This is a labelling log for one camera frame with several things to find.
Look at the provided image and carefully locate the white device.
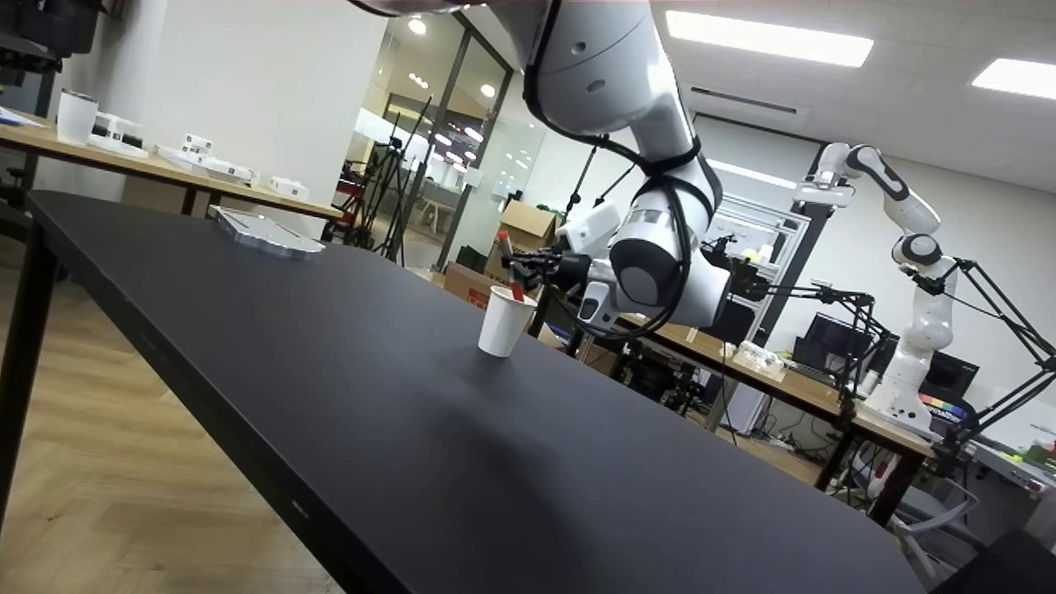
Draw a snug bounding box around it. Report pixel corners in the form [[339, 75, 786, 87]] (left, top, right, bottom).
[[87, 111, 150, 159]]

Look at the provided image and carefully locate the long wooden table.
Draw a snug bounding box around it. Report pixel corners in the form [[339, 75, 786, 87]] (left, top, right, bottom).
[[615, 312, 937, 529]]

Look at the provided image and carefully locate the red pen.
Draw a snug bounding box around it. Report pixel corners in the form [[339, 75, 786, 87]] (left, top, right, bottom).
[[495, 230, 526, 303]]

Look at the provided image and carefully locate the black boom stand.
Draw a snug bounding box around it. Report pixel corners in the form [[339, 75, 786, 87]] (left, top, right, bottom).
[[906, 256, 1056, 467], [726, 262, 880, 417]]

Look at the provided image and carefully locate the silver metal plate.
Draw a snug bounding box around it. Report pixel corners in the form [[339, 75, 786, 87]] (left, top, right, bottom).
[[207, 205, 326, 260]]

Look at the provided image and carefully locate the ceiling light panel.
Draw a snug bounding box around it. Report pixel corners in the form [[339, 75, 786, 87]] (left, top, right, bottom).
[[664, 9, 875, 68], [971, 57, 1056, 101]]

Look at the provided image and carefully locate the white paper cup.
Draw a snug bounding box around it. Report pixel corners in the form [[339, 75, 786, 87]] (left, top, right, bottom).
[[478, 285, 540, 358]]

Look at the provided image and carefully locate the white mug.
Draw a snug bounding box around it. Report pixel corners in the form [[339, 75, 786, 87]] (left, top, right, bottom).
[[55, 88, 100, 148]]

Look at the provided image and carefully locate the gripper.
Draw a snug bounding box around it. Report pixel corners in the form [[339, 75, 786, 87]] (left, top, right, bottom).
[[504, 250, 594, 292]]

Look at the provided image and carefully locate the aluminium frame rack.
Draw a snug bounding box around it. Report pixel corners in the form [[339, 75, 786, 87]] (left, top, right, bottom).
[[701, 193, 816, 435]]

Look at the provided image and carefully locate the black monitor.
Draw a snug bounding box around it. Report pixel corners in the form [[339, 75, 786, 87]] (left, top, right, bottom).
[[792, 312, 893, 374]]

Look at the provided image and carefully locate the small white box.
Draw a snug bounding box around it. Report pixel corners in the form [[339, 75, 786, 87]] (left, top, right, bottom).
[[267, 175, 311, 204]]

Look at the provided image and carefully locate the clear plastic container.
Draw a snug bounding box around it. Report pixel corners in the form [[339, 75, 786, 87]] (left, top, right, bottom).
[[733, 339, 786, 379]]

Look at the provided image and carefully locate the row of white boxes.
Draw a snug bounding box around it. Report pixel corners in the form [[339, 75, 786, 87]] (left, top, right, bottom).
[[156, 133, 260, 186]]

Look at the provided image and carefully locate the group of black tripods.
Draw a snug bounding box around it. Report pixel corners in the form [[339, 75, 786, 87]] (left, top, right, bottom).
[[328, 97, 433, 263]]

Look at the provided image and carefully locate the office chair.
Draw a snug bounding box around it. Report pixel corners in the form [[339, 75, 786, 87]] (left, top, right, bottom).
[[850, 444, 987, 582]]

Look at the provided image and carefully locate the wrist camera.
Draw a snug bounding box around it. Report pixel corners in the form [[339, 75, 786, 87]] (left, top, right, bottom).
[[558, 201, 622, 257]]

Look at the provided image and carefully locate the glass partition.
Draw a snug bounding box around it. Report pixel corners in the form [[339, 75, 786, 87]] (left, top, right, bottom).
[[345, 12, 516, 270]]

